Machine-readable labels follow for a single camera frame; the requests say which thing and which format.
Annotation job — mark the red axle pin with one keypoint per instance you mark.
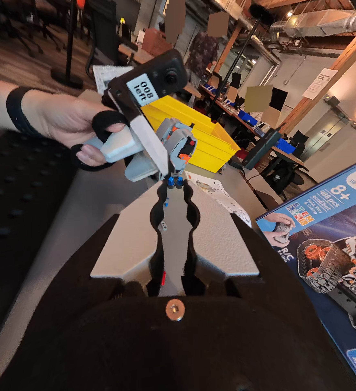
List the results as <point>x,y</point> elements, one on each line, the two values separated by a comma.
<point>163,278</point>

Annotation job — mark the dark monitor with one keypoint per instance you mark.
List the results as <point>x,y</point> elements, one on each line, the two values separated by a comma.
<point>262,148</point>

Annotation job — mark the robot kit box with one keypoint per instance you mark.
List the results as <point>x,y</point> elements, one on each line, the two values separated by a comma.
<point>318,244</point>

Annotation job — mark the silver air duct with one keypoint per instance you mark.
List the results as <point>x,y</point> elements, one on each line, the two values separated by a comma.
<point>318,23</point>

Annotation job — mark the open instruction booklet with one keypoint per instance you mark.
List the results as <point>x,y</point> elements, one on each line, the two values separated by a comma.
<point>217,192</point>

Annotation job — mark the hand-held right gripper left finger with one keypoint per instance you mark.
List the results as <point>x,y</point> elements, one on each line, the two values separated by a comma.
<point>129,244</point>

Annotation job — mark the white printed paper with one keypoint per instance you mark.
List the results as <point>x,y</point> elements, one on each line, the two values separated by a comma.
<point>104,76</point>

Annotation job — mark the black boom pole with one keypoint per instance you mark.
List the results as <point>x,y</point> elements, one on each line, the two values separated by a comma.
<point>242,52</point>

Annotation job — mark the white notice paper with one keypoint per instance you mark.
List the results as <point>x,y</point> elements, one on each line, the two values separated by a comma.
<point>320,83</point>

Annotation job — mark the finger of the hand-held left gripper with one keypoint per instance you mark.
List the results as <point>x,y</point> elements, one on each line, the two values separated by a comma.
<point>149,143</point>

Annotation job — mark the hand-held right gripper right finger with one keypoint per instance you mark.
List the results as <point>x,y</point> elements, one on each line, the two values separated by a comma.
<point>220,244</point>

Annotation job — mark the black perforated panel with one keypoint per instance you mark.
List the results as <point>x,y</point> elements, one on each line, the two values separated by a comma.
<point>19,198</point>

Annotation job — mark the wooden post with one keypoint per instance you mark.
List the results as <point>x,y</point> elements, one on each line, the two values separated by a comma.
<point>333,73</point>

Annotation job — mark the grey connector with blue pins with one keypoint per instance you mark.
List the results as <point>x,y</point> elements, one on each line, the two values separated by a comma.
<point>171,181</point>

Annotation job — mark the black pole stand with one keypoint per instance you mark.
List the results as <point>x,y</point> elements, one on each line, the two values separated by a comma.
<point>70,45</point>

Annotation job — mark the yellow storage bin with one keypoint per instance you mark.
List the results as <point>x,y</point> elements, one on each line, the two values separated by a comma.
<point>208,143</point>

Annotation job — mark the person's left hand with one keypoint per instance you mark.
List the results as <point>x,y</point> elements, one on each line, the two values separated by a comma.
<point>62,119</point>

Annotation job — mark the grey robot model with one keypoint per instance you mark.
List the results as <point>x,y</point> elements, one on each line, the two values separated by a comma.
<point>178,140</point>

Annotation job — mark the black wristband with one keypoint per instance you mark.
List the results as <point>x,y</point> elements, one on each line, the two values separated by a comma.
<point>16,113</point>

